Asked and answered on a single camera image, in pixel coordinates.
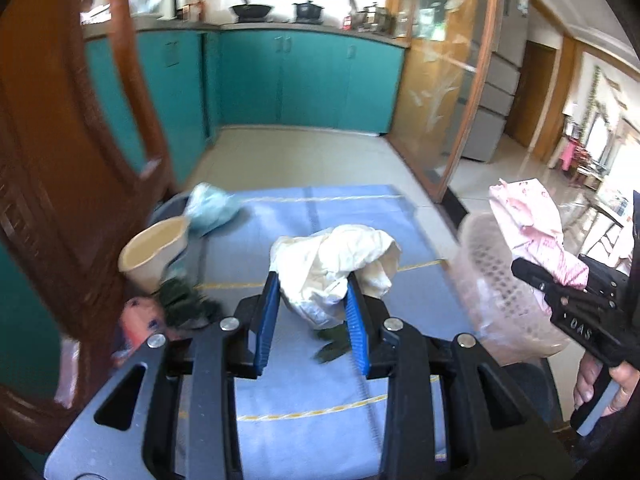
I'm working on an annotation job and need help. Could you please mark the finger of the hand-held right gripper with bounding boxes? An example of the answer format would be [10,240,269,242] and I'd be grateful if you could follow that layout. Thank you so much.
[576,254,632,294]
[510,256,562,307]

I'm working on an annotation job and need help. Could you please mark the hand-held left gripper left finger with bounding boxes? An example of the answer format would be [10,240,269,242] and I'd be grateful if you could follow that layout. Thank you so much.
[50,271,282,480]

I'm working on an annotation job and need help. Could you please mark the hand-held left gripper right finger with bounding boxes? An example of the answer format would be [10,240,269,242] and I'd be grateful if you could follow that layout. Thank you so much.
[344,272,576,480]

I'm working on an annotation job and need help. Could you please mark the white plastic basket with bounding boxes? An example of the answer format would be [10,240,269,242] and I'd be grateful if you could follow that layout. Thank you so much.
[452,212,572,367]

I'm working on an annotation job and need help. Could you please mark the pink printed wrapper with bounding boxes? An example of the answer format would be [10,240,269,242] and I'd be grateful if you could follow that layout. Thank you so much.
[489,177,591,291]

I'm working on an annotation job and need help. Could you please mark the clear plastic basket liner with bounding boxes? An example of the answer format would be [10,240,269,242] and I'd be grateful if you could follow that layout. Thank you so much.
[452,212,572,367]

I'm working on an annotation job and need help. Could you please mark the person's right hand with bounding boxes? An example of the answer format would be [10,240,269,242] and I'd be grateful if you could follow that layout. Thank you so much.
[573,354,640,412]

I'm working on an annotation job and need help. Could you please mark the small green wrapper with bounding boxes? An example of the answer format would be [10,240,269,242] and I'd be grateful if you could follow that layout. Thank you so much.
[314,327,357,365]

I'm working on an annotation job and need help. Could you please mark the small wooden table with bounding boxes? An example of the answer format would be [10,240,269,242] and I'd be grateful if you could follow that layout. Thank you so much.
[582,194,632,262]

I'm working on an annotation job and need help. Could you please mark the dark green wrapper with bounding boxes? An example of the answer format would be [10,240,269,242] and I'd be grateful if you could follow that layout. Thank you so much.
[159,277,222,330]

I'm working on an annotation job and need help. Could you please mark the blue checked cloth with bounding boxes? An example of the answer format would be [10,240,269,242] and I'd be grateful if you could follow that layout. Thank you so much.
[45,185,481,480]

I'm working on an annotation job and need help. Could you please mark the light blue rag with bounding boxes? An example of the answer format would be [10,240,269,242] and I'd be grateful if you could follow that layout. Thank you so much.
[184,182,242,237]

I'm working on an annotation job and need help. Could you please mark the wooden chairs with pink cloth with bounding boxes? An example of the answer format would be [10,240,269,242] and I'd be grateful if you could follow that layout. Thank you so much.
[559,115,603,177]

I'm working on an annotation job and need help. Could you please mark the wooden room door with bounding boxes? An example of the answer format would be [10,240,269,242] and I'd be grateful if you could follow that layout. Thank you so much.
[505,40,558,149]

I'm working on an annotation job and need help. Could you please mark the silver refrigerator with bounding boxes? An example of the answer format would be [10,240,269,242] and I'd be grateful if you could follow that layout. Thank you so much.
[460,0,531,162]

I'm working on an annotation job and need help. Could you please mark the glass sliding door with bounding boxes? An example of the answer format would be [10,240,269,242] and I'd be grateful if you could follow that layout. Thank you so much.
[387,0,502,206]

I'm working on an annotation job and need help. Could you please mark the teal lower cabinets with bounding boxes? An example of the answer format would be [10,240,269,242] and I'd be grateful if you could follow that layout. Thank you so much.
[0,29,221,461]
[217,29,408,136]

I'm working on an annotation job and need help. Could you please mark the carved wooden chair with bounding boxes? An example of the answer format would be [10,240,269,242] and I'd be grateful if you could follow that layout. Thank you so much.
[0,0,180,456]

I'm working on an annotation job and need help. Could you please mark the grey kitchen countertop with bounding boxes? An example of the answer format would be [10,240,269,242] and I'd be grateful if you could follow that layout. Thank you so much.
[82,14,412,50]

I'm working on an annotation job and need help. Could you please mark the steel stock pot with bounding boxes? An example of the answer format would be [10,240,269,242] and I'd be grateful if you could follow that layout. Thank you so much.
[361,2,396,35]

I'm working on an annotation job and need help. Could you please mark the black wok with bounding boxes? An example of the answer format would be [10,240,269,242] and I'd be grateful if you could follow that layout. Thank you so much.
[229,0,275,22]

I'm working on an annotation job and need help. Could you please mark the black cooking pot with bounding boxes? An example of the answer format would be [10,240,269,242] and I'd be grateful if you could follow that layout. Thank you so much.
[292,0,326,23]

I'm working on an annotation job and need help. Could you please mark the green wall garland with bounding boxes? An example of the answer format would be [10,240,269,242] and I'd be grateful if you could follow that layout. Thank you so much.
[587,67,602,127]

